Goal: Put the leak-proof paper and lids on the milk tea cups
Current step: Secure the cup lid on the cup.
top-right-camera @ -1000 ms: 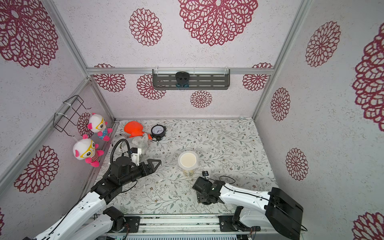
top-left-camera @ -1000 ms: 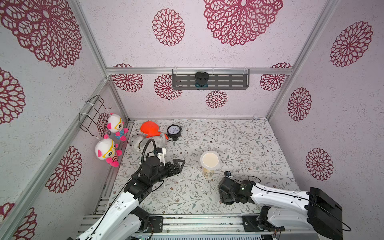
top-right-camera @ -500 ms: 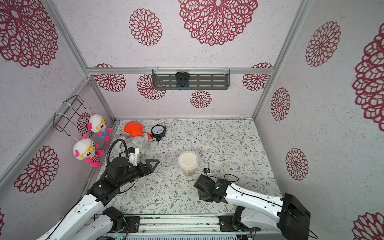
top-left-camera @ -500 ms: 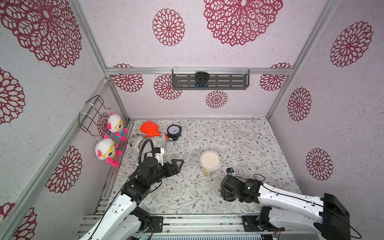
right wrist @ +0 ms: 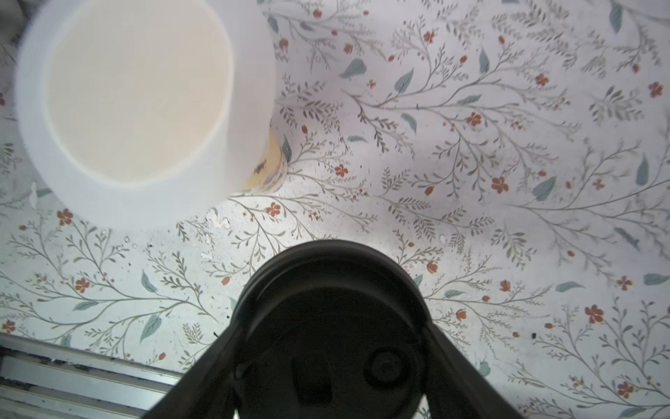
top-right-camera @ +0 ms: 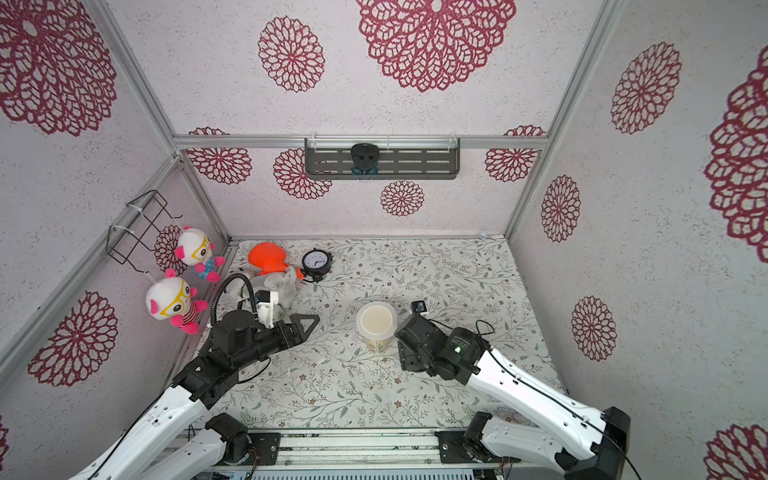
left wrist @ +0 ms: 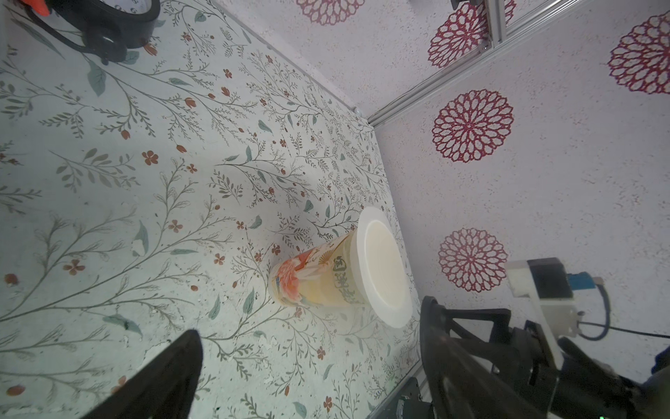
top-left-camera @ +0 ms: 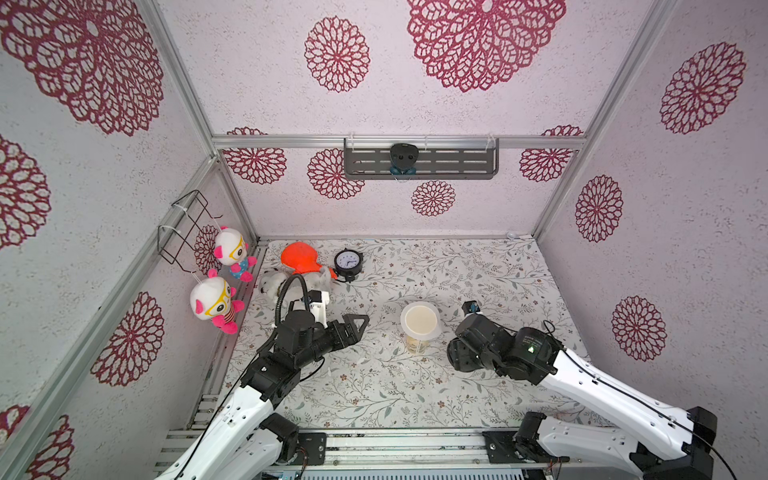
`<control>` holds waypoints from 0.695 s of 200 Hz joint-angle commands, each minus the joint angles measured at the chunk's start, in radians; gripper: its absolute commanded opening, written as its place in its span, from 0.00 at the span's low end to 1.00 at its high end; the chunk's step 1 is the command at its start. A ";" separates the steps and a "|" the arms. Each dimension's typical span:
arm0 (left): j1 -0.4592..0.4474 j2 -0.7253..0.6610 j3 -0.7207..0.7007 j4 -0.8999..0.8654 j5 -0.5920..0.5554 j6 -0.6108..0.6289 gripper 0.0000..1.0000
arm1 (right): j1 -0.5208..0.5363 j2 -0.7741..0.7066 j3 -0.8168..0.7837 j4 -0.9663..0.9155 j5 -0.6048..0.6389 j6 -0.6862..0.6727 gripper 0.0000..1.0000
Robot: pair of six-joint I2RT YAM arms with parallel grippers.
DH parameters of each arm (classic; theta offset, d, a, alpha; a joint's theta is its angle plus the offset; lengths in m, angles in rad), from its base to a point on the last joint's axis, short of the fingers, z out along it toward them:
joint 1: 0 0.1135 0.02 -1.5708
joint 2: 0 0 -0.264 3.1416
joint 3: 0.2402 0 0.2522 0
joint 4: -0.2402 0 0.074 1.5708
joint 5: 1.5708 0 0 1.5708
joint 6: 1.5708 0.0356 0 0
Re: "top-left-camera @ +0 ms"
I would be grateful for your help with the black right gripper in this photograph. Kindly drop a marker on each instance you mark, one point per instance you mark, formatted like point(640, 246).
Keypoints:
point(459, 351)

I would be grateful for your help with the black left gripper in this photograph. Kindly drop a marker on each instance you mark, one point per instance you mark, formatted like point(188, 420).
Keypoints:
point(342, 332)

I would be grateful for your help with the floral paper milk tea cup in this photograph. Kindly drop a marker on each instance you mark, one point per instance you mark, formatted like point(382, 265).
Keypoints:
point(417, 344)

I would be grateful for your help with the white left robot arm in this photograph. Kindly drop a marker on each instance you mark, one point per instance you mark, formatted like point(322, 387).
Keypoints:
point(247, 435)

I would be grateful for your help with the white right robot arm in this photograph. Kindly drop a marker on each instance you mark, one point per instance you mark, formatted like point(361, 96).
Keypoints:
point(646, 437)

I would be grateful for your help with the black alarm clock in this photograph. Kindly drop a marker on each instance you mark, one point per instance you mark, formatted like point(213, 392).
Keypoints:
point(348, 264)

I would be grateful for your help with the orange plastic toy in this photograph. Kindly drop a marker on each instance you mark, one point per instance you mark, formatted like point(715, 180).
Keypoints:
point(301, 258)

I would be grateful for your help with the white plush dog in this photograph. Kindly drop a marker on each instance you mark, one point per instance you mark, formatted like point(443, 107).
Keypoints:
point(273, 283)

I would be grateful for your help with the plush doll striped dress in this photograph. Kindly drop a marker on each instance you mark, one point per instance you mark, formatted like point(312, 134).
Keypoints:
point(213, 299)

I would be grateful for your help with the plush doll blue dress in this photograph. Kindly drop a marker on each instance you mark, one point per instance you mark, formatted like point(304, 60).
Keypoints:
point(232, 251)

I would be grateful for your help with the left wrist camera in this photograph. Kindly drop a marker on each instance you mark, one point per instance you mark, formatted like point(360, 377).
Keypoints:
point(318, 302)

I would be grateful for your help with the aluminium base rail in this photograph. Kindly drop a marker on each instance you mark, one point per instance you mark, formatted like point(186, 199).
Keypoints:
point(377, 449)

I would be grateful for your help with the grey wall shelf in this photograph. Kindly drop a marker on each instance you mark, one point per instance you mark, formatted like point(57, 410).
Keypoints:
point(369, 163)

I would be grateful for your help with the black camera on shelf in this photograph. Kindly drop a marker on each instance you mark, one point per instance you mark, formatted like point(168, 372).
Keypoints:
point(403, 158)

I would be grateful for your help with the black wire basket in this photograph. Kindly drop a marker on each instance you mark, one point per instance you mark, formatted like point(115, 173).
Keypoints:
point(189, 242)

